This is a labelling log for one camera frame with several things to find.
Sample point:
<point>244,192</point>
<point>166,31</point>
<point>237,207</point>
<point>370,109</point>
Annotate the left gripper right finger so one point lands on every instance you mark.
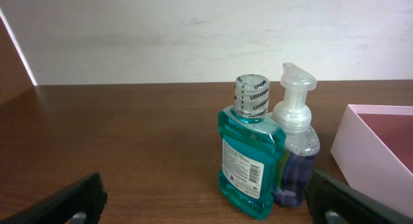
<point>331,201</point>

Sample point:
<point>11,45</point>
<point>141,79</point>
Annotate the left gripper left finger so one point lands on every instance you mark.
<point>80,202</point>

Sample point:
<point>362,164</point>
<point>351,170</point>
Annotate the white cardboard box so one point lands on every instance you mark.
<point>373,149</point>

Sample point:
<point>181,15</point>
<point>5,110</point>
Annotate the clear foam soap bottle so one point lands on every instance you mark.
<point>302,144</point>

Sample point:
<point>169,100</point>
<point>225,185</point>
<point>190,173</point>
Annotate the teal mouthwash bottle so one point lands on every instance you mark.
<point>252,144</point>

